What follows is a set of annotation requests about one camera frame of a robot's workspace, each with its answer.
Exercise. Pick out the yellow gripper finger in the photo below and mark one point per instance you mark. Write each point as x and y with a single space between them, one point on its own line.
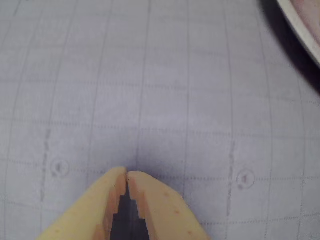
85 210
162 207

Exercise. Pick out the gridded wrapping paper sheet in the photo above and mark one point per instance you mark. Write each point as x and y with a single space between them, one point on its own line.
100 75

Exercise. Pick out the pink bowl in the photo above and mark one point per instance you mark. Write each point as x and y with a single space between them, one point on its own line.
307 25

